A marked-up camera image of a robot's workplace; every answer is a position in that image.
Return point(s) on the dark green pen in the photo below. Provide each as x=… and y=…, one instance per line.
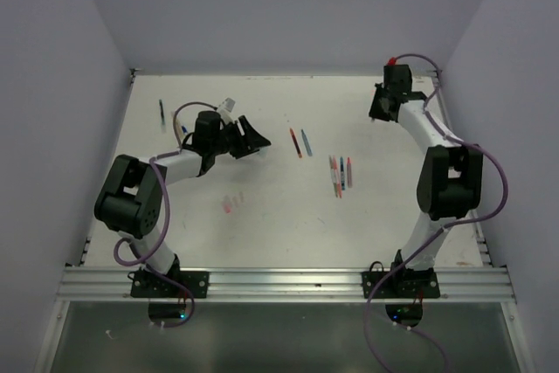
x=162, y=116

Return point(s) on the light blue pen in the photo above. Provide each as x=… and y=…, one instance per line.
x=306, y=143

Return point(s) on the aluminium mounting rail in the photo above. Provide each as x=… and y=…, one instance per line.
x=282, y=285

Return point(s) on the green thin pen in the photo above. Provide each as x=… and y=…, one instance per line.
x=332, y=170

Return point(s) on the yellow highlighter pen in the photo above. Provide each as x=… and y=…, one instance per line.
x=178, y=126

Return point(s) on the red highlighter pen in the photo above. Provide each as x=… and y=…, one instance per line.
x=337, y=178

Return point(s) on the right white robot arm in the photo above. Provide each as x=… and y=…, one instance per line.
x=449, y=183

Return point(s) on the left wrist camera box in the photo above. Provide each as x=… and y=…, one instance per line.
x=225, y=109

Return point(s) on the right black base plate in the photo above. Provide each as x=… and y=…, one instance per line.
x=406, y=284

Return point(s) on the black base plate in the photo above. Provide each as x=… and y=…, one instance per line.
x=406, y=284
x=148, y=285

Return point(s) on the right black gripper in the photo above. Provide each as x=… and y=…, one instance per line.
x=374, y=110

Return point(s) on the red black gel pen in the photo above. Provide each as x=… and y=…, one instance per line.
x=295, y=143

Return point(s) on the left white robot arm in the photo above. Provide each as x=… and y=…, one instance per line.
x=134, y=200

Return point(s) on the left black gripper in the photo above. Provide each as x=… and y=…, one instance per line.
x=242, y=141

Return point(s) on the blue gel pen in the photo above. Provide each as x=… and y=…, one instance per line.
x=342, y=173

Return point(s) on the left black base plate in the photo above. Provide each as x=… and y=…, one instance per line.
x=148, y=285

